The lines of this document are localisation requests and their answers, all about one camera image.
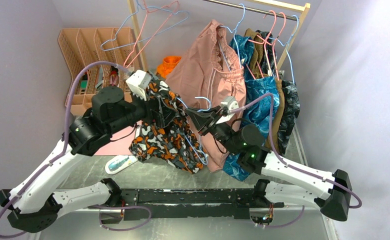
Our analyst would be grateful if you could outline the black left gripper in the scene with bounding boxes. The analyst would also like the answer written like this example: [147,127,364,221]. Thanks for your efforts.
[107,85,179,135]

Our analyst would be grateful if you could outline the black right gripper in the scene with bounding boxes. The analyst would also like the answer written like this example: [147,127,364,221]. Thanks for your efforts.
[185,105,241,156]

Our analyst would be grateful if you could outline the light blue wire hanger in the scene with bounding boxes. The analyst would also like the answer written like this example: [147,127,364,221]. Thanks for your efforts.
[192,96,212,166]

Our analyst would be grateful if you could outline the orange camouflage shorts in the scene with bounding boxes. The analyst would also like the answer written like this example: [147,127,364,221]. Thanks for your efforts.
[129,76,208,174]

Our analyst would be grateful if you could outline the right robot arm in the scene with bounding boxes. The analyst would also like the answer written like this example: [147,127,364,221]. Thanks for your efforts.
[185,106,354,222]

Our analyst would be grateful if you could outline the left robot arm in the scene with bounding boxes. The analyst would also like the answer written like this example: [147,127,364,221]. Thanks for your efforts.
[0,83,176,233]

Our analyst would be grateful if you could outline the pink hanging shorts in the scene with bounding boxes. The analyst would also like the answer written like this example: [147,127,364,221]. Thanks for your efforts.
[165,18,248,174]

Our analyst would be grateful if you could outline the blue leaf print shorts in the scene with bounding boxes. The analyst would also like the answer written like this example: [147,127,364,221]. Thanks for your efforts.
[222,34,280,182]

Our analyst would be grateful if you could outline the brown hanging shorts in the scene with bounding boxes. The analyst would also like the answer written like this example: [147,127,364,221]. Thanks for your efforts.
[245,28,285,153]

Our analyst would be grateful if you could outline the dark leaf print shorts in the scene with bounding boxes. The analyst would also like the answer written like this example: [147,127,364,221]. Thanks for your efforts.
[256,30,302,157]

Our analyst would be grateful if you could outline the pink mat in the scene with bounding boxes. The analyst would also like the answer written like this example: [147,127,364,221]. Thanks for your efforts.
[94,121,141,156]

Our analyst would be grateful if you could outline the orange knitted object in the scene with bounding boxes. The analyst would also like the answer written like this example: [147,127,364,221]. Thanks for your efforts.
[156,55,182,79]

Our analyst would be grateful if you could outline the white teal stapler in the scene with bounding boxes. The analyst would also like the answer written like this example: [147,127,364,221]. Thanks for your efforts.
[104,155,138,175]

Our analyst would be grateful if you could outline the peach desk organizer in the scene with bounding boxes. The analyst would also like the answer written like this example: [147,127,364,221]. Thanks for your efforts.
[58,27,141,116]

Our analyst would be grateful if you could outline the wooden clothes rack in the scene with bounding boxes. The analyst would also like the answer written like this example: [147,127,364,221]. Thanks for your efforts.
[127,0,312,106]

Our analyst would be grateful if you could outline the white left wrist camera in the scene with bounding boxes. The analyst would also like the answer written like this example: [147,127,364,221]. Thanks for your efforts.
[125,70,153,101]

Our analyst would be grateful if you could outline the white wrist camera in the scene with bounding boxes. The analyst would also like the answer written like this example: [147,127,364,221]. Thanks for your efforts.
[220,96,239,115]
[125,70,153,101]

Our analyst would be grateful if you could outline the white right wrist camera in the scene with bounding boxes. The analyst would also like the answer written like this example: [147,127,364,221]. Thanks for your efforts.
[220,96,239,115]

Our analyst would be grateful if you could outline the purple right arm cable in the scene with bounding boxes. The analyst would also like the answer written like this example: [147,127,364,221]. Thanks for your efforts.
[238,92,363,229]

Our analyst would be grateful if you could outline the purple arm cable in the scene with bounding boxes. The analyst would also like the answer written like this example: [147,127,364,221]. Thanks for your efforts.
[238,92,363,229]
[0,61,153,240]

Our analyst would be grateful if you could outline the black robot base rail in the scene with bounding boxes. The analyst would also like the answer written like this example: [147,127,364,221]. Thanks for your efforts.
[104,188,284,221]

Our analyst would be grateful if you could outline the blue empty wire hanger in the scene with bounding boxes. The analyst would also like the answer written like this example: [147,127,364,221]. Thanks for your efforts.
[99,0,189,51]

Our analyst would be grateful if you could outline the pink empty wire hanger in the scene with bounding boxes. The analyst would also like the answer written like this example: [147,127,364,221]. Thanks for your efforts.
[123,0,180,70]

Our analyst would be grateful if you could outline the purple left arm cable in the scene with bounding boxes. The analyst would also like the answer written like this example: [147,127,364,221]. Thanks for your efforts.
[0,61,153,240]

